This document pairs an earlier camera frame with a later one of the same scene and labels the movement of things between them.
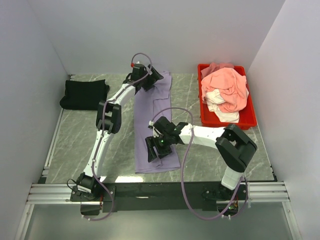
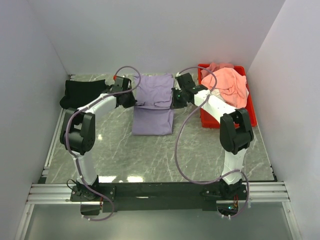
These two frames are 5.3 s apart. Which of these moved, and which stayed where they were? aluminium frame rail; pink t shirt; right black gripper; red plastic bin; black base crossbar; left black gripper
Moved: right black gripper; left black gripper
Stayed: aluminium frame rail; pink t shirt; black base crossbar; red plastic bin
